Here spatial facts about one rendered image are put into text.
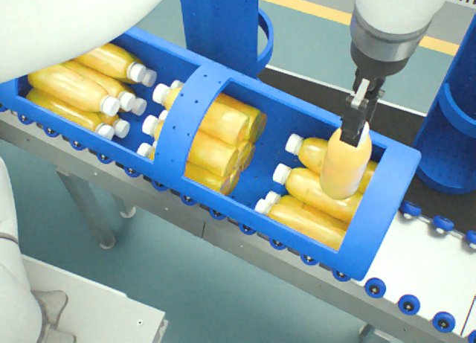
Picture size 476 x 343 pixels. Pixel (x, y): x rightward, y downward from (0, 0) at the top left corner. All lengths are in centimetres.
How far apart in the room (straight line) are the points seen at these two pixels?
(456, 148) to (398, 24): 184
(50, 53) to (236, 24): 130
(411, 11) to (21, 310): 77
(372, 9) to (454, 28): 236
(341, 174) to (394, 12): 43
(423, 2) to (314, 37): 223
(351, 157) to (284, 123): 46
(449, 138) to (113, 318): 162
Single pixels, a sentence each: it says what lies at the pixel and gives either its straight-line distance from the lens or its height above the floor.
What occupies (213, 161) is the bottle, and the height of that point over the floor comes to 114.
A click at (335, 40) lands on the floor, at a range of 294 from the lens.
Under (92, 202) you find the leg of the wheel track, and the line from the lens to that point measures 217.
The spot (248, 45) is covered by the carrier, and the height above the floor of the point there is 73.
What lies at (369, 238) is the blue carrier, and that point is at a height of 119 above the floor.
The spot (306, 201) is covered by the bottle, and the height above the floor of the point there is 107.
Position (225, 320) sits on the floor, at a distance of 238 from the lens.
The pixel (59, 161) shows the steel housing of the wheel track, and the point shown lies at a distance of 170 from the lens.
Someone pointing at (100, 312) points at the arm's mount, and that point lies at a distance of 131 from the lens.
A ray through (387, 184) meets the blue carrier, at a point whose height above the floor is 123.
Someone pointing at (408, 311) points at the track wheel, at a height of 96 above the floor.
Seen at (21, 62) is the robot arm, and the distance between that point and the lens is 63.
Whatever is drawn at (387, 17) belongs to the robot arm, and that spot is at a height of 176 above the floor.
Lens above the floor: 232
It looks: 63 degrees down
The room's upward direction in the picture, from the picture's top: 1 degrees counter-clockwise
